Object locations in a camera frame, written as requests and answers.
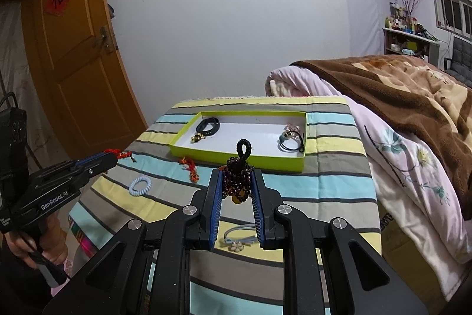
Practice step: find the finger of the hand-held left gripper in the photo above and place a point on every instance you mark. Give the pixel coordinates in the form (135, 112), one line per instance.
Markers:
(81, 163)
(99, 166)

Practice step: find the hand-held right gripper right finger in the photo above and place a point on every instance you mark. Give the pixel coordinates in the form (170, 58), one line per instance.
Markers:
(258, 211)

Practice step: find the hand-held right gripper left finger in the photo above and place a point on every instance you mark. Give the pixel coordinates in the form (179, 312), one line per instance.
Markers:
(215, 211)

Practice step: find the green shallow box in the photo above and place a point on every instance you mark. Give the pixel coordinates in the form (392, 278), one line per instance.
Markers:
(236, 156)

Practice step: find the gold black charm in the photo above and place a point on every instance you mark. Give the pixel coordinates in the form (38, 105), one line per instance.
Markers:
(197, 138)

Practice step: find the black wristband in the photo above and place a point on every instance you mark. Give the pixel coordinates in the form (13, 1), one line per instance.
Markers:
(215, 125)

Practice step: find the person's left hand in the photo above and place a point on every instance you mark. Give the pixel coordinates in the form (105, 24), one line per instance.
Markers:
(55, 241)

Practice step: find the striped bed sheet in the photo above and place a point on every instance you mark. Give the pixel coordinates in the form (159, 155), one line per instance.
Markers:
(324, 189)

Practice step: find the wooden door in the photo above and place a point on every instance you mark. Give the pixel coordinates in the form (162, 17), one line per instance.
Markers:
(73, 60)

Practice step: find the metal door lock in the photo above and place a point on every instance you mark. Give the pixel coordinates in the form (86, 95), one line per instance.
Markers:
(107, 40)

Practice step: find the pink floral quilt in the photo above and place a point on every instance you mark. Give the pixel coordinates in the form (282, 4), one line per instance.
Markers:
(387, 171)

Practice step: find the cardboard box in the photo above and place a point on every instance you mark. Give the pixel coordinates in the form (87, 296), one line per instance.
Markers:
(398, 248)

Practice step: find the brown blanket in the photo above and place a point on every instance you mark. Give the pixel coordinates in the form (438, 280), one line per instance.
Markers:
(405, 97)

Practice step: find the shelf with bottles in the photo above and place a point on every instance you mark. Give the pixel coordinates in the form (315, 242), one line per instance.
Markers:
(405, 38)

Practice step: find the black chair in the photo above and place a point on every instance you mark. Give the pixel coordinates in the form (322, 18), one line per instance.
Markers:
(461, 58)

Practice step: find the window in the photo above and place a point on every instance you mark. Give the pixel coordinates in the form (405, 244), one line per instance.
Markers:
(455, 14)

